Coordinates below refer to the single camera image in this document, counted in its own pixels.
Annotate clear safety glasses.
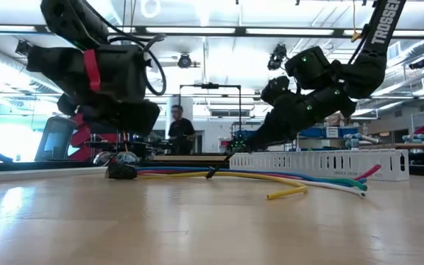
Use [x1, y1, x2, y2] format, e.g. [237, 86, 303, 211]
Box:
[93, 150, 141, 169]

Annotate person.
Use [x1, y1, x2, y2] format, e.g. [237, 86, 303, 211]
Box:
[166, 105, 197, 155]

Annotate white slotted cable raceway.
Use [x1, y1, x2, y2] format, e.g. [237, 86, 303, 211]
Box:
[229, 148, 411, 182]

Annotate yellow hanging hook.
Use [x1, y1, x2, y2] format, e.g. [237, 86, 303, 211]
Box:
[350, 0, 363, 42]

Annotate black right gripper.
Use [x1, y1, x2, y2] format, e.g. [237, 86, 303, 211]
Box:
[233, 86, 357, 151]

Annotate yellow cable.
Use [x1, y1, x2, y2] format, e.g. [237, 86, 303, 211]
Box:
[137, 172, 308, 201]

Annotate silver ventilation duct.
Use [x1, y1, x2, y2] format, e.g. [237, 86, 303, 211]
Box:
[381, 38, 424, 97]

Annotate red machine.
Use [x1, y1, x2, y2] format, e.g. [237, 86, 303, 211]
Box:
[68, 112, 119, 162]

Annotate pink-red cable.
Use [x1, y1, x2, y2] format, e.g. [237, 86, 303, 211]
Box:
[137, 164, 382, 182]

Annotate black hanging device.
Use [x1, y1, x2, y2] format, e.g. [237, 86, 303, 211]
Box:
[266, 43, 289, 71]

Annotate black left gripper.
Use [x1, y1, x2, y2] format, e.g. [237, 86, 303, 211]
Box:
[59, 93, 161, 136]

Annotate bundle of coloured wires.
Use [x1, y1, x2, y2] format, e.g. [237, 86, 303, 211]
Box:
[211, 171, 369, 191]
[137, 171, 367, 199]

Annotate black overhead camera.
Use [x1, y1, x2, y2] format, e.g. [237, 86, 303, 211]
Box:
[177, 53, 201, 70]

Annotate white-grey office chair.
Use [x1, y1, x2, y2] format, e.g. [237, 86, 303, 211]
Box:
[34, 116, 80, 162]

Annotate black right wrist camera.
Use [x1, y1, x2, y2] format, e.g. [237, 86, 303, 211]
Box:
[261, 75, 291, 107]

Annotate white raceway cover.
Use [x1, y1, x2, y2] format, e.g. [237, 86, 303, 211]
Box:
[0, 166, 108, 184]

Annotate black cable bundle sleeve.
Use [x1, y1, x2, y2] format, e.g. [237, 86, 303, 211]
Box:
[105, 163, 138, 180]

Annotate blue storage bin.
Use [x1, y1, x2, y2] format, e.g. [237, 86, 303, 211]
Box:
[339, 127, 360, 138]
[300, 127, 326, 138]

